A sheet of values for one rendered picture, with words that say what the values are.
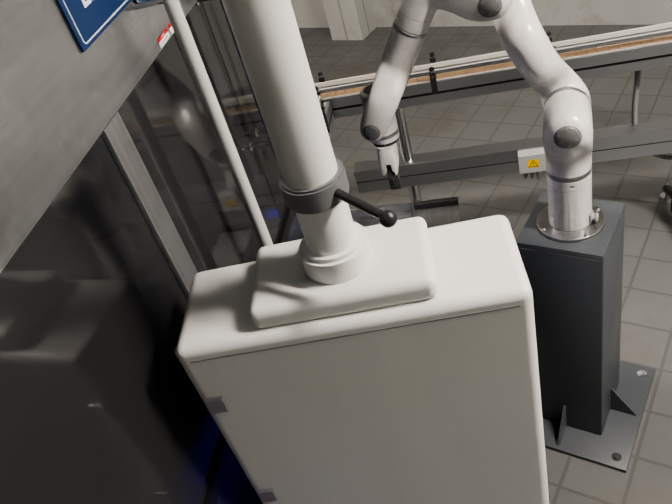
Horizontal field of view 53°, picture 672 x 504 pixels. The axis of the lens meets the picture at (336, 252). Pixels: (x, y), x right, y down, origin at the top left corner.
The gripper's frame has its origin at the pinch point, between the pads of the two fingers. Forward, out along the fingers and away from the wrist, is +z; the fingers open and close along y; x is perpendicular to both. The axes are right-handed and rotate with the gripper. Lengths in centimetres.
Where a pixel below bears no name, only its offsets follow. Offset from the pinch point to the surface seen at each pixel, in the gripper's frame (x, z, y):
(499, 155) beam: 32, 50, -84
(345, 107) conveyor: -28, 15, -82
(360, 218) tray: -14.7, 15.6, -4.8
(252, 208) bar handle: -16, -44, 67
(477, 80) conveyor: 26, 13, -82
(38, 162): -23, -81, 105
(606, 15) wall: 114, 97, -313
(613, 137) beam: 78, 49, -85
